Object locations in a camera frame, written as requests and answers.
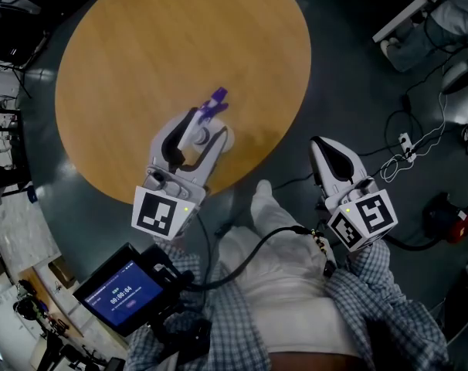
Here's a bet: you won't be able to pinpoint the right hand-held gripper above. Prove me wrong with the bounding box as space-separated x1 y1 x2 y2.
309 135 398 254

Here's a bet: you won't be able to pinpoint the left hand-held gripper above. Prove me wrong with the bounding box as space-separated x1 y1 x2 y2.
131 107 230 242

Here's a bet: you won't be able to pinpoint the person's left forearm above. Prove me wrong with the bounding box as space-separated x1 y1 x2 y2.
153 234 235 324

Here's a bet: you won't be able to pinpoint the person's right forearm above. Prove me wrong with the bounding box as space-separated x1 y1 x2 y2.
326 240 412 316

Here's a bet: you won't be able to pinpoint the white power strip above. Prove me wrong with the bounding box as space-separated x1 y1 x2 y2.
398 131 419 164

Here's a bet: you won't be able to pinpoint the person's white shoe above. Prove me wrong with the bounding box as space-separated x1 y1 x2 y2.
255 179 274 199

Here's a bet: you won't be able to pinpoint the person's white trousers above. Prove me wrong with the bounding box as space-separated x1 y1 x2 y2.
217 191 327 285

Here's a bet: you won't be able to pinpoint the round wooden table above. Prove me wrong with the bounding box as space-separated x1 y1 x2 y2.
54 0 312 205

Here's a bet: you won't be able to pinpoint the red and black vacuum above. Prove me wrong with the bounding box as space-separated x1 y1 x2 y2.
422 192 468 245

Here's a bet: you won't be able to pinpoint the grey chair base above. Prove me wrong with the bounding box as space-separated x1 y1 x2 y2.
440 58 468 96

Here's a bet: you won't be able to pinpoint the person's white t-shirt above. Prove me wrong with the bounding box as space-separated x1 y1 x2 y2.
237 272 374 359

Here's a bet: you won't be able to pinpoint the black monitor with blue screen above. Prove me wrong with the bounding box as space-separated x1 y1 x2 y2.
72 242 188 338

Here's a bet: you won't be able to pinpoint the white desk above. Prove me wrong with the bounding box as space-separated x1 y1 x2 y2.
371 0 428 43

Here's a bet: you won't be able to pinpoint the black tripod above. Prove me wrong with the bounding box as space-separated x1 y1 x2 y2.
0 58 34 100

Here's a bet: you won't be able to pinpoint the cardboard box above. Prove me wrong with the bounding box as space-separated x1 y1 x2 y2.
47 257 77 289

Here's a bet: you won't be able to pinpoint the marble platform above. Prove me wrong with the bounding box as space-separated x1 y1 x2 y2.
0 195 63 281

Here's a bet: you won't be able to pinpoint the person's checkered shirt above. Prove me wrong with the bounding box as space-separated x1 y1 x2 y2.
125 237 451 371

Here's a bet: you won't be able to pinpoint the black wheeled equipment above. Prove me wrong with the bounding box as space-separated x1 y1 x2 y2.
12 278 127 371

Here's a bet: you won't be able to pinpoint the white cable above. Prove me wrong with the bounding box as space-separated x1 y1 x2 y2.
379 90 448 183

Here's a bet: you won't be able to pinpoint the black floor cable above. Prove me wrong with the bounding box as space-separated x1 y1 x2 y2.
272 13 468 191

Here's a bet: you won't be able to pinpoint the thin black cable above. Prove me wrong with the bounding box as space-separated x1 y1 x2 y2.
195 213 212 288

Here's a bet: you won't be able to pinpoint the thick black cable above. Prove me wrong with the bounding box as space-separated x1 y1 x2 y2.
185 224 316 291
382 233 449 251

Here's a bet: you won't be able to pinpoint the black metal frame stand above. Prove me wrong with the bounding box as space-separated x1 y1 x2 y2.
0 94 35 206

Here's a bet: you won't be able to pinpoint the black monitor mount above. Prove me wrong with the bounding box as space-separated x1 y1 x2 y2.
151 309 214 367

